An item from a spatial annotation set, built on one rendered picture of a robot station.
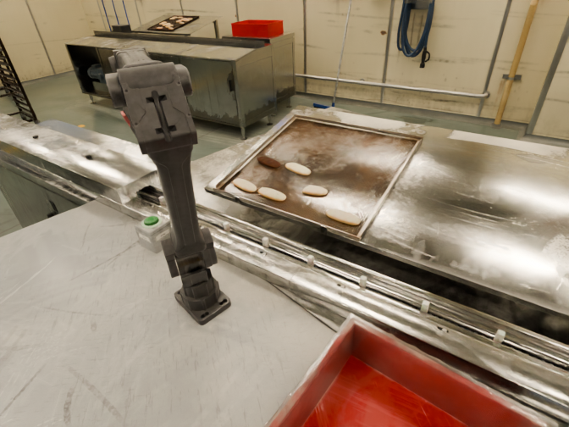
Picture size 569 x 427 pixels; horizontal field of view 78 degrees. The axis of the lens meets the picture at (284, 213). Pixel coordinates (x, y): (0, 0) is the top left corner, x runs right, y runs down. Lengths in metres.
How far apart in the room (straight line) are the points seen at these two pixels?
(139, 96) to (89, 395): 0.56
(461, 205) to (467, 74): 3.44
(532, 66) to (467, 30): 0.70
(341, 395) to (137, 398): 0.37
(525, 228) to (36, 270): 1.26
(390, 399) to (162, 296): 0.55
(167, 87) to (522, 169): 0.98
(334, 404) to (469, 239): 0.50
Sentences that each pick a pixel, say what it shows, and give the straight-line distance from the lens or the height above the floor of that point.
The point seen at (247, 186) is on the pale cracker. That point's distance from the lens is 1.10.
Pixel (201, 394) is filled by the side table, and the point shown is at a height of 0.82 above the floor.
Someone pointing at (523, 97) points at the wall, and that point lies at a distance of 4.41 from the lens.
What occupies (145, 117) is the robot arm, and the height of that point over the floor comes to 1.31.
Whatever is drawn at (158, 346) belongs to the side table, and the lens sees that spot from 0.82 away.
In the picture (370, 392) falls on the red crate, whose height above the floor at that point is 0.82.
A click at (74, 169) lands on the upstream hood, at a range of 1.43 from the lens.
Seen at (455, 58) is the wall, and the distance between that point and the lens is 4.40.
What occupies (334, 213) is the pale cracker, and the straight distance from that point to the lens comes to 0.96.
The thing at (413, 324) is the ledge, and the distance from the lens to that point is 0.78.
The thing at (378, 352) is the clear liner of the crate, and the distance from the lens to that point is 0.69.
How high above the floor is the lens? 1.45
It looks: 35 degrees down
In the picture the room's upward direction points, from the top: 3 degrees counter-clockwise
